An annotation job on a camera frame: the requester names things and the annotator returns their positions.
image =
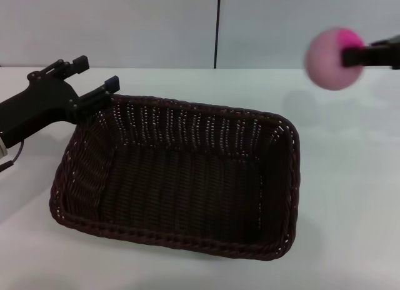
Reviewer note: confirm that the dark vertical wall strip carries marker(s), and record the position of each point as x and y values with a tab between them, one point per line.
217	27

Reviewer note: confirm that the pink foam ball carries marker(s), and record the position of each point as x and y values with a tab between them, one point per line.
325	63

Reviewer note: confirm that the dark brown woven basket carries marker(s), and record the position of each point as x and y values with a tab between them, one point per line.
184	183

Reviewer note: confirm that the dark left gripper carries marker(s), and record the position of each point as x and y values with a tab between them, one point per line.
40	99

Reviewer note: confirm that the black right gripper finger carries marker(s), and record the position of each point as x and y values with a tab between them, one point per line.
368	56
387	40

